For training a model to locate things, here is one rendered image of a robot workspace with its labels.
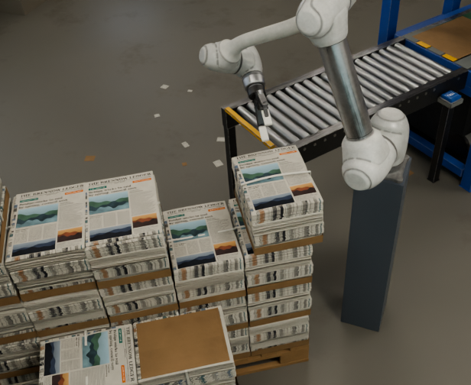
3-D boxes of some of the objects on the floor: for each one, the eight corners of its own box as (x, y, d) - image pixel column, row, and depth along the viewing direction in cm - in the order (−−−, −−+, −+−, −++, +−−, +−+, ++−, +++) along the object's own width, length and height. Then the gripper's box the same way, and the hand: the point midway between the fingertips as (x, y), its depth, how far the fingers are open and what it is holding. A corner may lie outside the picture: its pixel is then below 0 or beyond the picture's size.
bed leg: (235, 217, 374) (227, 129, 329) (229, 211, 378) (222, 124, 333) (242, 213, 376) (236, 125, 331) (237, 208, 380) (231, 121, 335)
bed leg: (433, 183, 387) (452, 95, 342) (426, 179, 391) (444, 90, 346) (439, 179, 389) (459, 91, 344) (433, 175, 393) (451, 87, 348)
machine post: (375, 130, 435) (402, -95, 333) (367, 124, 441) (391, -98, 338) (384, 125, 438) (414, -98, 336) (376, 120, 444) (403, -102, 342)
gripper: (267, 69, 234) (279, 116, 227) (261, 102, 257) (273, 145, 250) (248, 72, 233) (261, 119, 226) (245, 105, 257) (255, 148, 249)
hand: (266, 131), depth 238 cm, fingers open, 13 cm apart
